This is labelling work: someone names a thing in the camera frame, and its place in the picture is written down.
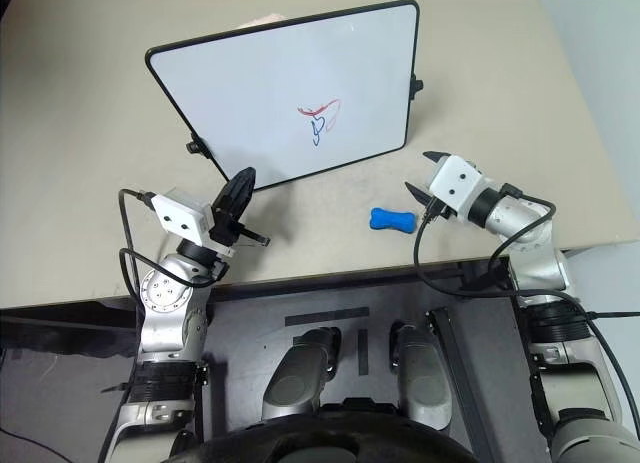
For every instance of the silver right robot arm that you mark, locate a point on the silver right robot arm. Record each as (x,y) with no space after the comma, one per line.
(537,263)

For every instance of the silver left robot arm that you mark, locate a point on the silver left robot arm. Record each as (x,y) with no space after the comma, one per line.
(165,313)

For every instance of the blue bone-shaped eraser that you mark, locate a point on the blue bone-shaped eraser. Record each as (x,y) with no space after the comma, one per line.
(392,219)

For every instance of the grey robot foot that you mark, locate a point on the grey robot foot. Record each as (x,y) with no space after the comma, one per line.
(300,373)
(422,378)

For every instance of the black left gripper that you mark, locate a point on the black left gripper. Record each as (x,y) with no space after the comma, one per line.
(223,227)

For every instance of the grey left robot foot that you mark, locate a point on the grey left robot foot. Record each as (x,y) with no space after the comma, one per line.
(300,373)

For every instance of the black whiteboard stand knob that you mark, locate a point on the black whiteboard stand knob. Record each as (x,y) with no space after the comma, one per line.
(416,85)
(193,146)

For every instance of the black rounded robot waist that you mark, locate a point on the black rounded robot waist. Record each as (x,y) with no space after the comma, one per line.
(325,438)

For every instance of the white whiteboard with black frame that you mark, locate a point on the white whiteboard with black frame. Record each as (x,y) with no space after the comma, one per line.
(280,83)

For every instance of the dark floor tape strip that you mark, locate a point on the dark floor tape strip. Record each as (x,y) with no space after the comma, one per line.
(363,353)
(325,317)

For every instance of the black metal rail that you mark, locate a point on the black metal rail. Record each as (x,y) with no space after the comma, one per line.
(457,368)

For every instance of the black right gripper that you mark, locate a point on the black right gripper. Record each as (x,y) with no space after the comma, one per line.
(446,211)

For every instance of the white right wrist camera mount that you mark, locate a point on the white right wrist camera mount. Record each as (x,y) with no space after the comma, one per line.
(457,183)

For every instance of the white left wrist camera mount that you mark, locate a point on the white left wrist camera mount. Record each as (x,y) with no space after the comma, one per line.
(177,215)

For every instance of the grey right robot foot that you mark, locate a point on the grey right robot foot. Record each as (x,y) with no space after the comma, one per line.
(422,378)

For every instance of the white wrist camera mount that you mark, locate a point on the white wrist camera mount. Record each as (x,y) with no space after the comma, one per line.
(457,183)
(177,215)

